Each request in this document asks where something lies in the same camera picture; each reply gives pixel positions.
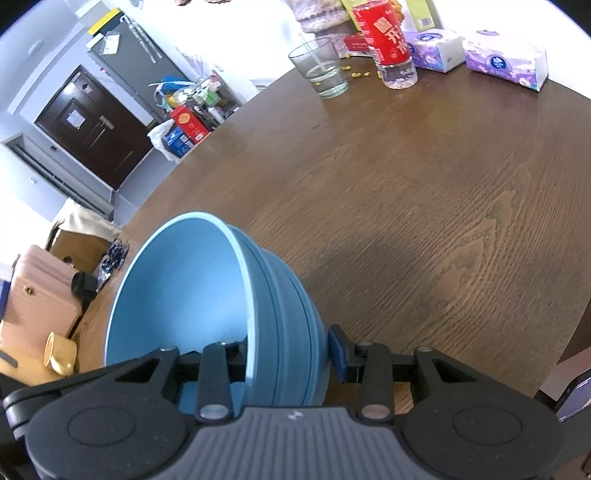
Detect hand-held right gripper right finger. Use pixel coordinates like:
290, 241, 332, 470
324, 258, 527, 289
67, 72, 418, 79
329, 324, 513, 423

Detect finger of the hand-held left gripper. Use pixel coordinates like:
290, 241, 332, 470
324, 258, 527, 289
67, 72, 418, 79
2, 364, 116, 439

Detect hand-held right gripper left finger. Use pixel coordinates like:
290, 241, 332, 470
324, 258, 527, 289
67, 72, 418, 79
92, 340, 250, 423

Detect blue ribbed bowl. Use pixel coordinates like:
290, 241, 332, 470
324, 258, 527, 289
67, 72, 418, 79
105, 211, 280, 409
277, 268, 332, 407
256, 247, 310, 407

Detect yellow mug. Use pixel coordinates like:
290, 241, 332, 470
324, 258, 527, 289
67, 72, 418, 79
44, 331, 78, 377

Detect pink suitcase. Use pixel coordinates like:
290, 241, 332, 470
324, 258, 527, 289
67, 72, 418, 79
0, 244, 84, 340

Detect small black cylinder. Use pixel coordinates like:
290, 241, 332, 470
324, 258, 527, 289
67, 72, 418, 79
71, 271, 99, 302

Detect brown wooden chair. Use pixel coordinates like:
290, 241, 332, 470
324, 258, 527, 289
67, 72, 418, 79
48, 226, 123, 278

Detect beige coat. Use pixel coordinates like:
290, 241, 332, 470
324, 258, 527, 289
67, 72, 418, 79
48, 198, 123, 241

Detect grey interior door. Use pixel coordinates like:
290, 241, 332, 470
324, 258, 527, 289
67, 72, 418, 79
2, 133, 116, 222

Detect blue carton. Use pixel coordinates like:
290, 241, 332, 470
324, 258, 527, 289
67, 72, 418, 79
163, 124, 192, 158

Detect white plastic bag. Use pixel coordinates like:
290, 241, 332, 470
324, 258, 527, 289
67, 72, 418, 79
147, 121, 185, 162

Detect red gift box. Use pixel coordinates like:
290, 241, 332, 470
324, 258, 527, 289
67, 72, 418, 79
170, 105, 211, 144

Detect dark brown entrance door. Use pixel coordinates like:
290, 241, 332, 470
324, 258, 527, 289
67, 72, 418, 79
34, 65, 155, 190

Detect metal storage rack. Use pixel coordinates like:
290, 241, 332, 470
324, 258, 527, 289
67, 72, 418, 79
191, 71, 243, 130

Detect clear drinking glass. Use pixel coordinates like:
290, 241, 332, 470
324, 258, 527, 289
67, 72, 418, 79
287, 37, 350, 99

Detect yellow crumbs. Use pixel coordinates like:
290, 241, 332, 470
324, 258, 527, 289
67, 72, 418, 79
339, 51, 375, 79

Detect blue bag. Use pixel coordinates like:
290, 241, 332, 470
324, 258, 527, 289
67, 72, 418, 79
148, 76, 195, 107

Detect clear straw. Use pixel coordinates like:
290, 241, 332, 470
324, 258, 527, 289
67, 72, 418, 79
299, 32, 326, 79

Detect grey refrigerator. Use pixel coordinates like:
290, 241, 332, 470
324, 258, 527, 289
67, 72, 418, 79
87, 21, 192, 127

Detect red cigarette box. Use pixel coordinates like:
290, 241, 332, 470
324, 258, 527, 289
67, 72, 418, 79
344, 31, 372, 52

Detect purple tissue pack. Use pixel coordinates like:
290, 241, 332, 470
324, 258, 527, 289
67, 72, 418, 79
462, 30, 549, 92
402, 28, 465, 73

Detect red label water bottle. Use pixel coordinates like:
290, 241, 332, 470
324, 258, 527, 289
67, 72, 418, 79
353, 0, 419, 90

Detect white folded umbrella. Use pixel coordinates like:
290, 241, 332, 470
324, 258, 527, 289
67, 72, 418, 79
122, 14, 160, 63

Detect pink textured vase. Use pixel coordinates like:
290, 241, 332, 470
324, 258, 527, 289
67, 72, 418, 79
286, 0, 358, 34

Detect green cardboard box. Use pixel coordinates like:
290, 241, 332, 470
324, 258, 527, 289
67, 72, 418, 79
342, 0, 444, 33

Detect yellow black box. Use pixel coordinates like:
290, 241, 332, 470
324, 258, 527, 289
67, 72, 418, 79
88, 7, 124, 35

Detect dark blue bead string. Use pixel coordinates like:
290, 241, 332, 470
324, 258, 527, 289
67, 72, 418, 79
98, 239, 131, 280

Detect purple wall decoration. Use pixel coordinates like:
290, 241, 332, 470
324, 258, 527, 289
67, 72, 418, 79
182, 48, 222, 81

